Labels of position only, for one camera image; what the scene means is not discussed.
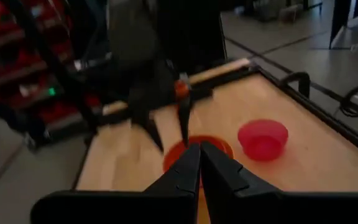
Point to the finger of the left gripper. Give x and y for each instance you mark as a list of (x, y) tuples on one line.
[(145, 118), (185, 121)]

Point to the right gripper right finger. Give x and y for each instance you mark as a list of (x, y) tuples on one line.
[(259, 205)]

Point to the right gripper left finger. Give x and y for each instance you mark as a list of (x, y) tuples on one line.
[(166, 202)]

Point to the red-orange plastic bowl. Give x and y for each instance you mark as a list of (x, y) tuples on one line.
[(174, 155)]

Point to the pink plastic bowl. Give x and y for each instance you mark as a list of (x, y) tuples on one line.
[(263, 140)]

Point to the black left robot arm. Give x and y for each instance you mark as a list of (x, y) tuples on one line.
[(67, 77)]

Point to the black computer tower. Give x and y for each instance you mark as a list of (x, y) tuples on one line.
[(194, 31)]

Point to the black metal table frame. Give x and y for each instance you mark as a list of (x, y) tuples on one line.
[(322, 115)]

